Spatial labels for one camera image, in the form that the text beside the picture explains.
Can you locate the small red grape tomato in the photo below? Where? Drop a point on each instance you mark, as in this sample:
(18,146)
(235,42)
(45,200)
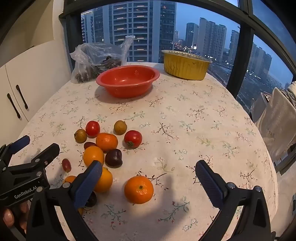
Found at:
(66,165)

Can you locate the red plastic colander basin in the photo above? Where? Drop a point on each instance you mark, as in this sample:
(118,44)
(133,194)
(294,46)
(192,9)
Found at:
(129,78)

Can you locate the red tomato with stem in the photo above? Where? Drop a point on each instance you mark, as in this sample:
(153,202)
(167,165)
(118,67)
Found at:
(133,138)

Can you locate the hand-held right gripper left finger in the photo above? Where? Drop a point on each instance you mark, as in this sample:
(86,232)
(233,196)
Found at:
(87,183)

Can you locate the grey metal bin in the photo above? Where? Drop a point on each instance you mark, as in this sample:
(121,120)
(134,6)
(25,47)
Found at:
(260,106)

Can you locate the orange tangerine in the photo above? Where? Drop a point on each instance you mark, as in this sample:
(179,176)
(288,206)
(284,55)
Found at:
(93,155)
(106,180)
(106,141)
(138,189)

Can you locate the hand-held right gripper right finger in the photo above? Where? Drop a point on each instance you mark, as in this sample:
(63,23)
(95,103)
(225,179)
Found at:
(209,183)

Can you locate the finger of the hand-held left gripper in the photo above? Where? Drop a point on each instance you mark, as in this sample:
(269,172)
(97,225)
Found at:
(46,154)
(20,142)

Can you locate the yellow foil container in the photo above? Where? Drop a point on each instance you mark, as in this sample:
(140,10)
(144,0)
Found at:
(185,67)

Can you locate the pile of dark wrapped packets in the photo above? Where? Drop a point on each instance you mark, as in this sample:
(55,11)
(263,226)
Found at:
(92,69)

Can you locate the small orange citrus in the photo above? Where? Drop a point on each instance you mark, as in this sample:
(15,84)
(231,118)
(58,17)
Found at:
(80,210)
(69,179)

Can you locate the clear plastic bag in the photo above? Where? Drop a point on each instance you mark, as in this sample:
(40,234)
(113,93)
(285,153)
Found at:
(92,54)

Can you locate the small dark plum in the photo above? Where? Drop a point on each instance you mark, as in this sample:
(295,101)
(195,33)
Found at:
(93,199)

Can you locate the white cabinet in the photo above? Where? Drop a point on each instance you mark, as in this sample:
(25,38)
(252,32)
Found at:
(41,81)

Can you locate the white towel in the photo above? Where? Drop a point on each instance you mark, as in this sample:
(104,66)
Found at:
(275,125)

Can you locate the grey cloth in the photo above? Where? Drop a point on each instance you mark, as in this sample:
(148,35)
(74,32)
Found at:
(292,89)

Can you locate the yellowish brown fruit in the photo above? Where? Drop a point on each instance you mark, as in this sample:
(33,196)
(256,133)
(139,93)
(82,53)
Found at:
(120,127)
(80,136)

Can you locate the dark purple plum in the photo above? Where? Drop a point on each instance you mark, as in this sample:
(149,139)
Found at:
(113,158)

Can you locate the dark window frame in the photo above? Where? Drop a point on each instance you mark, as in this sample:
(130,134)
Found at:
(245,58)

